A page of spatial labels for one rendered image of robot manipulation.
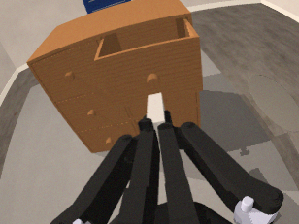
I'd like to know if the brown wooden drawer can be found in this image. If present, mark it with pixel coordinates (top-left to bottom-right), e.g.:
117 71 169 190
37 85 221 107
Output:
135 108 197 127
56 88 130 129
78 120 138 152
94 17 203 109
32 39 105 100
129 93 196 118

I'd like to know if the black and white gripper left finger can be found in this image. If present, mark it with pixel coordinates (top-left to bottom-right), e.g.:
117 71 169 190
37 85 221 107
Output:
50 94 160 224

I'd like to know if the brown wooden chest of drawers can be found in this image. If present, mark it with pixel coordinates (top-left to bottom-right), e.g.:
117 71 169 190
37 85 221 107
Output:
26 0 193 153

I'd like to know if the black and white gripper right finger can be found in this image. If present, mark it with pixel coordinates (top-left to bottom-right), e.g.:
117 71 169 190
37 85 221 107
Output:
154 93 284 224

